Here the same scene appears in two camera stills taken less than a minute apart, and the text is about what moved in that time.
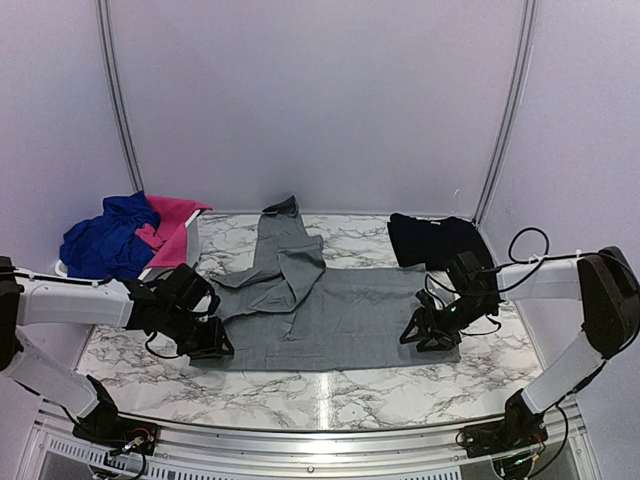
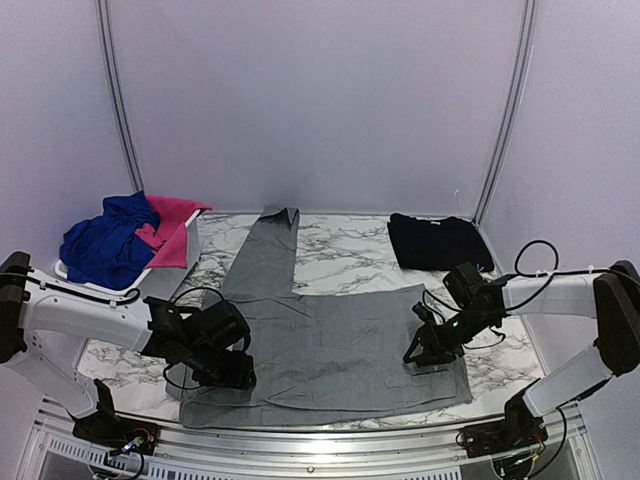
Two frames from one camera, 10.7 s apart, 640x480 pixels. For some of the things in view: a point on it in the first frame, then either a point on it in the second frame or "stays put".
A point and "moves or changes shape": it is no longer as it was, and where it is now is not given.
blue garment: [107, 246] stays put
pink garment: [168, 242] stays put
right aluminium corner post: [511, 110] stays put
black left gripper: [211, 348] to [238, 376]
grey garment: [292, 313] moves or changes shape
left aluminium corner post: [106, 31] stays put
